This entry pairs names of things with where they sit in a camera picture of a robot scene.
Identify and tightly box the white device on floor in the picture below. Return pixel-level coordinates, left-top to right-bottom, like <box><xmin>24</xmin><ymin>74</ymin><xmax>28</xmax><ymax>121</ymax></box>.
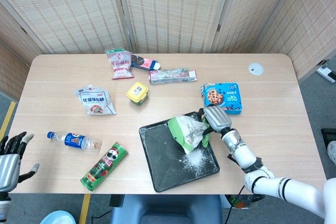
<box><xmin>316</xmin><ymin>59</ymin><xmax>336</xmax><ymax>83</ymax></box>

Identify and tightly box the dark blue pink carton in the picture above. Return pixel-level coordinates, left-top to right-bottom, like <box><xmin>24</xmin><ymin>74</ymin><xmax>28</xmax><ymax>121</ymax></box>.
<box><xmin>130</xmin><ymin>54</ymin><xmax>161</xmax><ymax>72</ymax></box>

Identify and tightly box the long grey wrap box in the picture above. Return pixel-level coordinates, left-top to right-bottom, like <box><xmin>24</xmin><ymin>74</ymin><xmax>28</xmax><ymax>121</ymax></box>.
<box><xmin>148</xmin><ymin>68</ymin><xmax>197</xmax><ymax>85</ymax></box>

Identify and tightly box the white round cable grommet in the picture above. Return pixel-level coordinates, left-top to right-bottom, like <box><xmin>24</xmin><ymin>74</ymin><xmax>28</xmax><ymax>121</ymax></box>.
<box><xmin>248</xmin><ymin>62</ymin><xmax>264</xmax><ymax>76</ymax></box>

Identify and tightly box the green white corn starch bag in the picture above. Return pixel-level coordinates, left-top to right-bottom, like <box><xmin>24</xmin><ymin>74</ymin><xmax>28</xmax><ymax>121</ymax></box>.
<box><xmin>167</xmin><ymin>115</ymin><xmax>213</xmax><ymax>154</ymax></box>

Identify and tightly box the green Pringles can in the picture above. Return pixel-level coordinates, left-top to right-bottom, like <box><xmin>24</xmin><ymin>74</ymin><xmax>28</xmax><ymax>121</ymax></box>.
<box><xmin>80</xmin><ymin>141</ymin><xmax>129</xmax><ymax>191</ymax></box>

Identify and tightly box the light blue bowl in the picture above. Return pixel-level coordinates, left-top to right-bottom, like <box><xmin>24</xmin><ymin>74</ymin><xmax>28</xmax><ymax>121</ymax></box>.
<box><xmin>39</xmin><ymin>210</ymin><xmax>77</xmax><ymax>224</ymax></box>

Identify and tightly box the white powder pile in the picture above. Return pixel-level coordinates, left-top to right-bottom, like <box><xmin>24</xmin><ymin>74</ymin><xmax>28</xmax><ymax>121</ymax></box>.
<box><xmin>178</xmin><ymin>148</ymin><xmax>208</xmax><ymax>173</ymax></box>

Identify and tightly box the pink white clear snack bag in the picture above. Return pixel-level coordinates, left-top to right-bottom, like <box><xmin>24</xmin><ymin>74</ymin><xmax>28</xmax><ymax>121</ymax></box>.
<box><xmin>106</xmin><ymin>48</ymin><xmax>134</xmax><ymax>80</ymax></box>

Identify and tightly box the black rectangular baking tray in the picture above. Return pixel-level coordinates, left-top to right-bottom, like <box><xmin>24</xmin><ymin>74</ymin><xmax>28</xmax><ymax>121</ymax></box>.
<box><xmin>138</xmin><ymin>111</ymin><xmax>221</xmax><ymax>193</ymax></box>

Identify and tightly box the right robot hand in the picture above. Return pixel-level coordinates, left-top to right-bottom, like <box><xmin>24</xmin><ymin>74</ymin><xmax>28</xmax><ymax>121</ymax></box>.
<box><xmin>198</xmin><ymin>105</ymin><xmax>233</xmax><ymax>147</ymax></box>

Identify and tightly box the white caster sugar bag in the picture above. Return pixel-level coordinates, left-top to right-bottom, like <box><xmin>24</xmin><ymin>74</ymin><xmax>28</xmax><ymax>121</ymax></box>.
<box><xmin>73</xmin><ymin>84</ymin><xmax>118</xmax><ymax>116</ymax></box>

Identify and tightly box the woven bamboo folding screen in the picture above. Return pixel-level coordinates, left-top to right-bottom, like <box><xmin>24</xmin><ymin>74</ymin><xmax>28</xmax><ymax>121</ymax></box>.
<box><xmin>0</xmin><ymin>0</ymin><xmax>336</xmax><ymax>81</ymax></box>

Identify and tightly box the black cable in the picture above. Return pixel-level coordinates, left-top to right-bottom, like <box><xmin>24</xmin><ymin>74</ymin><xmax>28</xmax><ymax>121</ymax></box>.
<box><xmin>225</xmin><ymin>184</ymin><xmax>246</xmax><ymax>224</ymax></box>

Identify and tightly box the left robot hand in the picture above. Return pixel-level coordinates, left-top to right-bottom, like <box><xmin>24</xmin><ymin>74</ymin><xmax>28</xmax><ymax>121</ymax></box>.
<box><xmin>0</xmin><ymin>131</ymin><xmax>40</xmax><ymax>192</ymax></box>

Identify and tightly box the clear bottle with blue label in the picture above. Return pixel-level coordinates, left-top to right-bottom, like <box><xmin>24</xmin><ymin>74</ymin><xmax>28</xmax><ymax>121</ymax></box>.
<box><xmin>47</xmin><ymin>131</ymin><xmax>102</xmax><ymax>153</ymax></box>

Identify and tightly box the black box on floor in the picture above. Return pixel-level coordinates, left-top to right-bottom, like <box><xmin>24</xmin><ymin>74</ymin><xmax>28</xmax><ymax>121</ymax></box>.
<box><xmin>320</xmin><ymin>128</ymin><xmax>336</xmax><ymax>142</ymax></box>

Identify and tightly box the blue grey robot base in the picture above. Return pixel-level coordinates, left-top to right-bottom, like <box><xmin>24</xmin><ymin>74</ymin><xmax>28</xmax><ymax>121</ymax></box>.
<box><xmin>109</xmin><ymin>194</ymin><xmax>223</xmax><ymax>224</ymax></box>

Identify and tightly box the blue chocolate chip cookie box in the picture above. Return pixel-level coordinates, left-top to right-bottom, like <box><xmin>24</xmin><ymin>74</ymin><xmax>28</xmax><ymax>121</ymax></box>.
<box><xmin>201</xmin><ymin>82</ymin><xmax>243</xmax><ymax>115</ymax></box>

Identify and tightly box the green tub with yellow lid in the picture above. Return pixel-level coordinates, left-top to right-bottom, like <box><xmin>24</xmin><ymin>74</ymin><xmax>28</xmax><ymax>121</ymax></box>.
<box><xmin>126</xmin><ymin>82</ymin><xmax>149</xmax><ymax>107</ymax></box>

